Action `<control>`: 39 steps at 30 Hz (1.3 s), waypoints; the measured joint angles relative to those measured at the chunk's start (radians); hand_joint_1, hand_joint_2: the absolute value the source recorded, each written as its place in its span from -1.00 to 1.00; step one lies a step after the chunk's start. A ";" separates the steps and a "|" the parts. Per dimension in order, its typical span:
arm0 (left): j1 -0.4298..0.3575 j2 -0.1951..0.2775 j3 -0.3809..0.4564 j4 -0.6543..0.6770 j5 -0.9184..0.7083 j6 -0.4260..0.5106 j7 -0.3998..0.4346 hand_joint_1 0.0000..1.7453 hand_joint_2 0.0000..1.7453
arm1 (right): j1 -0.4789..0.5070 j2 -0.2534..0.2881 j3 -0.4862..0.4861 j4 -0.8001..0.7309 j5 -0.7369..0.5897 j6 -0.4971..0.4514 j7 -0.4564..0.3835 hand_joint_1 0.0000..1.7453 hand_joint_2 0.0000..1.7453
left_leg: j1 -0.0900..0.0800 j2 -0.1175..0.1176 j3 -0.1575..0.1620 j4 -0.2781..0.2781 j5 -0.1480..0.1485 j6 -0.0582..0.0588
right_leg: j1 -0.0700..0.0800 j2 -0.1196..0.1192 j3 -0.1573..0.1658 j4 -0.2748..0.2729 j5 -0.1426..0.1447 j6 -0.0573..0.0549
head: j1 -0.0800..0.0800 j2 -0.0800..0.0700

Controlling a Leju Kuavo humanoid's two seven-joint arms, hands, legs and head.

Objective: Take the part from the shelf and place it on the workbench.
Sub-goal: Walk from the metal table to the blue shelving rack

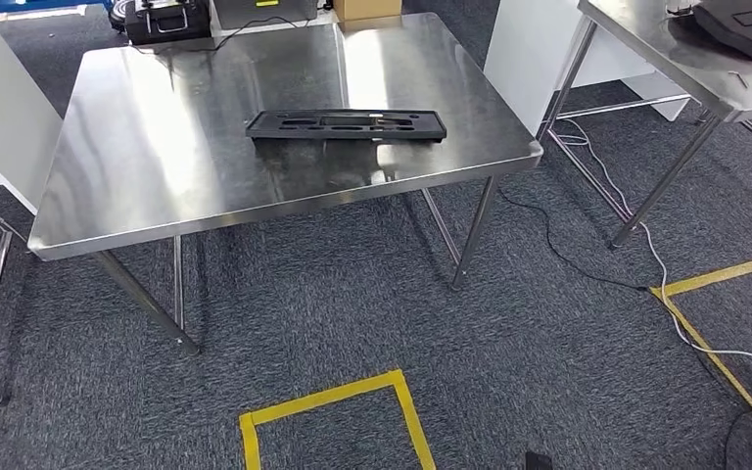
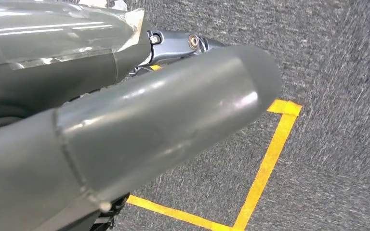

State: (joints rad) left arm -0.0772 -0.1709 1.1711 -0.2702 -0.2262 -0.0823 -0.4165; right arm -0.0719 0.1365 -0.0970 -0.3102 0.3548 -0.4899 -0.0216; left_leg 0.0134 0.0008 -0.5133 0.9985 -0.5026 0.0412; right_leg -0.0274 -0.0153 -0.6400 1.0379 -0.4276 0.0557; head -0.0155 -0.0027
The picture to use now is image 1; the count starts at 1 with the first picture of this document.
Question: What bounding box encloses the round black object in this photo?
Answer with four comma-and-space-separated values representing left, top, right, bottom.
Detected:
108, 0, 132, 32

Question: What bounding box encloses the stainless steel workbench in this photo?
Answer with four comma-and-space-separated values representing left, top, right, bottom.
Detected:
27, 11, 544, 356
535, 0, 752, 251

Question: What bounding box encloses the yellow floor tape square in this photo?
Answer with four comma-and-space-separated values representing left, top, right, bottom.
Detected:
239, 369, 438, 470
649, 257, 752, 431

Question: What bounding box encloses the cardboard box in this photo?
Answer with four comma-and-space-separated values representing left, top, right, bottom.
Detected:
332, 0, 404, 32

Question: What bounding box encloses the black cable on workbench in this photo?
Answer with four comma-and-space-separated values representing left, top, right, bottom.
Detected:
132, 16, 315, 57

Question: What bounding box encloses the black slotted plastic part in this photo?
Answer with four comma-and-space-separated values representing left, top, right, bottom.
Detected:
245, 108, 448, 145

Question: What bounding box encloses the white power cable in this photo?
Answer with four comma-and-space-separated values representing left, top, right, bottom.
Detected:
554, 117, 752, 364

